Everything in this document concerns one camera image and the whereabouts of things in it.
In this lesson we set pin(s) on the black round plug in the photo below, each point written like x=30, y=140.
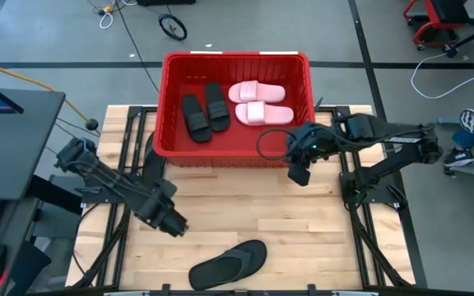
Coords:
x=92, y=124

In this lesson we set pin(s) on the black frame beam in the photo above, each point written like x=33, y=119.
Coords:
x=405, y=291

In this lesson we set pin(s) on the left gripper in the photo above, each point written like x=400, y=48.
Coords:
x=156, y=209

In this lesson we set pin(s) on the black soft pad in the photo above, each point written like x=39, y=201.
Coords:
x=31, y=263

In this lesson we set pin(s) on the black aluminium frame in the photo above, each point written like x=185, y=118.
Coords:
x=342, y=109
x=135, y=109

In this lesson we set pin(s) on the red plastic bin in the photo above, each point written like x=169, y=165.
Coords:
x=237, y=144

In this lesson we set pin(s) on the person's leg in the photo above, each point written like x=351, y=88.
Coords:
x=465, y=140

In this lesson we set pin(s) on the pink foam slide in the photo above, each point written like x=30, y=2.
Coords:
x=263, y=114
x=257, y=91

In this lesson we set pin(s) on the yellow connector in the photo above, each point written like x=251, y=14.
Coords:
x=108, y=7

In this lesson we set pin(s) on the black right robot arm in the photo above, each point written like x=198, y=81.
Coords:
x=364, y=127

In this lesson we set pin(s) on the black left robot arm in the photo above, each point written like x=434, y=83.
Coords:
x=97, y=172

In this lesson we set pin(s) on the dark sneaker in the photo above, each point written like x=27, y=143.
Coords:
x=459, y=158

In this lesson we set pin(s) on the grey office chair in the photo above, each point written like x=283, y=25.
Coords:
x=471, y=170

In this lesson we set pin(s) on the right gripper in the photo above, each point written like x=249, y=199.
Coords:
x=311, y=141

